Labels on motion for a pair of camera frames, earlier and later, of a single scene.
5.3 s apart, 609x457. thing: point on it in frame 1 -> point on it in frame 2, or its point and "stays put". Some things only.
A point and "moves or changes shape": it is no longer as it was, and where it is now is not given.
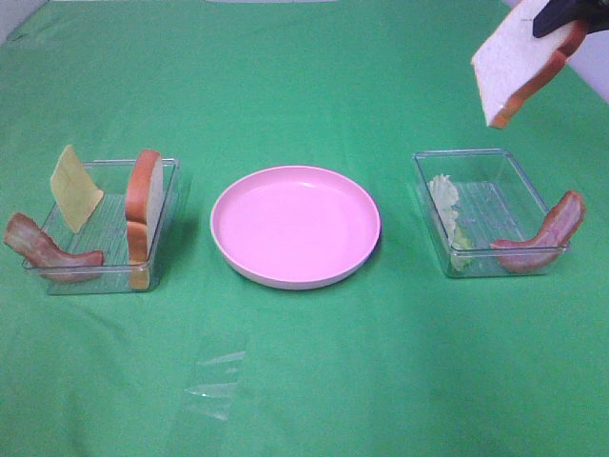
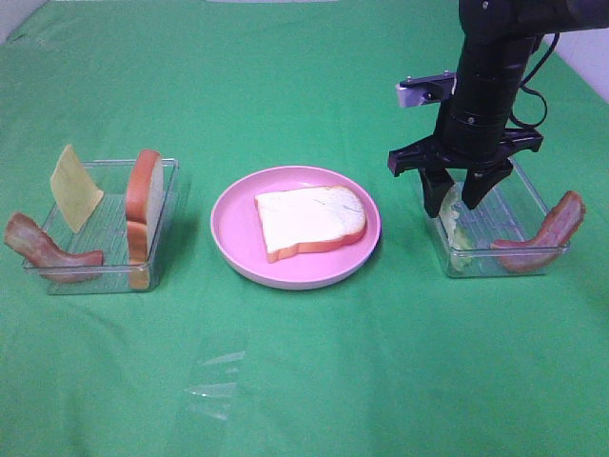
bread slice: (513, 60) moves or changes shape
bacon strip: (541, 251) stays put
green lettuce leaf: (446, 196) stays put
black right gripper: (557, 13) -> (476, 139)
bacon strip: (49, 260) stays put
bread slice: (144, 202) stays put
